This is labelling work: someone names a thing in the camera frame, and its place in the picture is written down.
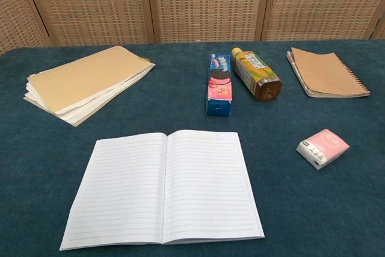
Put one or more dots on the open lined white notebook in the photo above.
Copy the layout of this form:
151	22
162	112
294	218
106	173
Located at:
168	187

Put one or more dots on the tan cardboard-covered spiral notepad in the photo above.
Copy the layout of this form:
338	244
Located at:
87	81

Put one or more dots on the spiral bound kraft notebook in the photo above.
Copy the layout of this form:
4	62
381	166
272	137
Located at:
326	73

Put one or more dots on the blue pink cookie box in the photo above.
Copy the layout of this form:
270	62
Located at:
219	84

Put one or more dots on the yellow label tea bottle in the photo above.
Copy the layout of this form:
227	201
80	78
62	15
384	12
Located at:
255	72

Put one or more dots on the woven wooden folding screen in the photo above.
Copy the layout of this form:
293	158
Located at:
192	4

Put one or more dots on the pink white tissue pack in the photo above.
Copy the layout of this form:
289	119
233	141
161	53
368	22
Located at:
323	148

